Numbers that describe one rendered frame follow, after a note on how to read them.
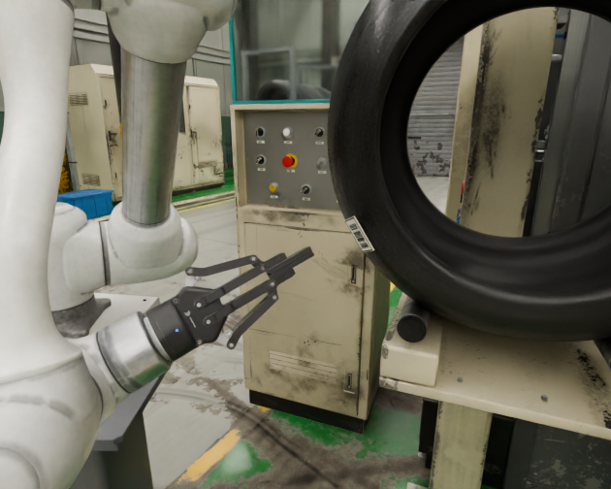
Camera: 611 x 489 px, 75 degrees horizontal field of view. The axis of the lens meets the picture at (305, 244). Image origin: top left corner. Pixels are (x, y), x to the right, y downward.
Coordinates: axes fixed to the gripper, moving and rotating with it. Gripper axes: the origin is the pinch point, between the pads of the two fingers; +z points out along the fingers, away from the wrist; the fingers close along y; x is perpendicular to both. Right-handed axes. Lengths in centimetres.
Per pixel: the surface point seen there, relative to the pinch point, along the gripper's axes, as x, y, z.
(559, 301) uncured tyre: 16.3, 19.9, 25.1
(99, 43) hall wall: -778, -483, 56
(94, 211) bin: -524, -135, -77
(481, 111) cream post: -10, -7, 53
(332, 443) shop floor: -95, 80, 3
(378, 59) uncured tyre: 11.4, -18.4, 20.5
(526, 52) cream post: -2, -12, 61
